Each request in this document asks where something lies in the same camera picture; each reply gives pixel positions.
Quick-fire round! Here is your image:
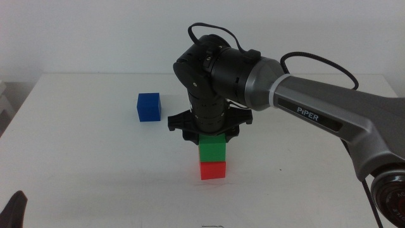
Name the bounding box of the green cube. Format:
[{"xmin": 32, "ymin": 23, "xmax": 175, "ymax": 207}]
[{"xmin": 198, "ymin": 133, "xmax": 227, "ymax": 163}]

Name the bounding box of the red cube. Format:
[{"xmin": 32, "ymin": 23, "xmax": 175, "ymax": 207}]
[{"xmin": 199, "ymin": 161, "xmax": 227, "ymax": 181}]

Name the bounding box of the blue cube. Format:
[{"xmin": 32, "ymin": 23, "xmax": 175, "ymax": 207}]
[{"xmin": 136, "ymin": 92, "xmax": 162, "ymax": 122}]

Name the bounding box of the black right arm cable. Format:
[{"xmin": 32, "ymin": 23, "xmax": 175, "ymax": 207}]
[{"xmin": 188, "ymin": 22, "xmax": 383, "ymax": 228}]

